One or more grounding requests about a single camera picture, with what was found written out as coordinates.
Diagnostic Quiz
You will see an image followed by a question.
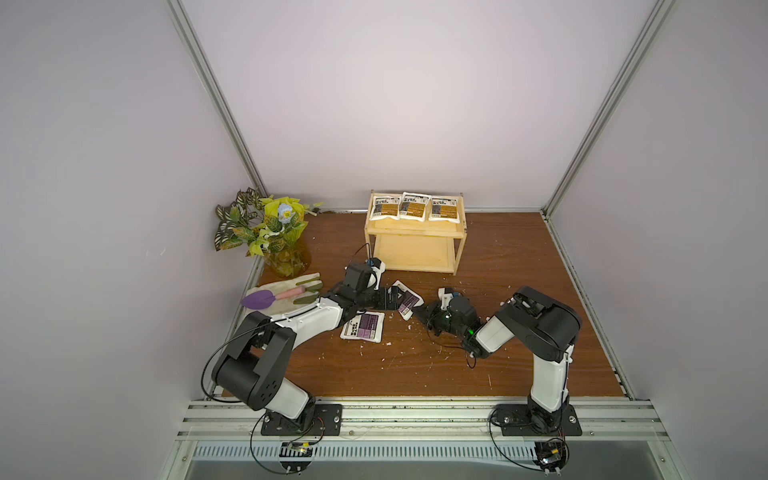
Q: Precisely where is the left circuit board connector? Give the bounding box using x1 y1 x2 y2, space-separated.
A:
278 442 315 475

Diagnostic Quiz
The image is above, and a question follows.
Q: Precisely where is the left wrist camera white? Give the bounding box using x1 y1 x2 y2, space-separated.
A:
366 257 386 290

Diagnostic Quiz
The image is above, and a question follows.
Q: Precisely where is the green artificial plant in vase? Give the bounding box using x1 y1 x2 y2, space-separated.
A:
213 188 321 278

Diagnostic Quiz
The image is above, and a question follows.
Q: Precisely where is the yellow coffee bag small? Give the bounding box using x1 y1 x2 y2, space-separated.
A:
428 196 460 224

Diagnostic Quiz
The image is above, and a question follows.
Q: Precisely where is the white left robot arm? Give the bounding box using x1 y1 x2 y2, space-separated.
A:
211 258 416 430

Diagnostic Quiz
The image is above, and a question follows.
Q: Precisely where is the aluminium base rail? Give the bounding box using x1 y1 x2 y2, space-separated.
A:
160 397 689 479

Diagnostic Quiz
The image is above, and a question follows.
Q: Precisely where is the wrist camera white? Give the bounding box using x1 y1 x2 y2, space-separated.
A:
366 257 386 290
437 287 461 311

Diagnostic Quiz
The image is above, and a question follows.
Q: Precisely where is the purple coffee bag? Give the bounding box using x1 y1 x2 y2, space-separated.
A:
393 281 424 321
340 312 385 343

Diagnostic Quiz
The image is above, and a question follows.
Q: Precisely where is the aluminium frame corner post right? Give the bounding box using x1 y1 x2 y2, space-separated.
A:
541 0 677 222

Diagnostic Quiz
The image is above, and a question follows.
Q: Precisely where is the circuit board connector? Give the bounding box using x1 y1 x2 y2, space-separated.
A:
278 442 315 475
534 437 570 475

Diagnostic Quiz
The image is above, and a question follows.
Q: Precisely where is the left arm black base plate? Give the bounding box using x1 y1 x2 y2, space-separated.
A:
260 403 343 437

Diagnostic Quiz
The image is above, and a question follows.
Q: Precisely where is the right circuit board connector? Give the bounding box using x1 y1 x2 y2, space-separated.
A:
534 437 570 475

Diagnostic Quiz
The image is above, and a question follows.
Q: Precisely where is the aluminium frame corner post left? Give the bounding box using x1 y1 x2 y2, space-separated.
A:
164 0 268 195

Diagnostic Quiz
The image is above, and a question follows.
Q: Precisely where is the purple coffee bag flat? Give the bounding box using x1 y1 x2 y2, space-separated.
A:
340 312 385 343

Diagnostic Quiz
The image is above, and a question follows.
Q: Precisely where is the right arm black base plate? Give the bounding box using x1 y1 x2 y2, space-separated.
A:
489 403 583 438

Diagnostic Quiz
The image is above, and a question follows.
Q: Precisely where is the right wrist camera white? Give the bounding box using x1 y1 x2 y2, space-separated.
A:
437 287 461 311

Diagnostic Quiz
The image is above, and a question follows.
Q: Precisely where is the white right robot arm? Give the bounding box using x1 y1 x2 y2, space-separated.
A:
414 286 582 432

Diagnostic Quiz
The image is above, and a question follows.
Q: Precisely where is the light wooden two-tier shelf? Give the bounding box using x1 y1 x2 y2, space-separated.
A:
364 190 467 274

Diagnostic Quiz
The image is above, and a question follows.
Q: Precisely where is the aluminium frame corner post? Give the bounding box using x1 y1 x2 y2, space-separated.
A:
541 0 677 222
164 0 268 195

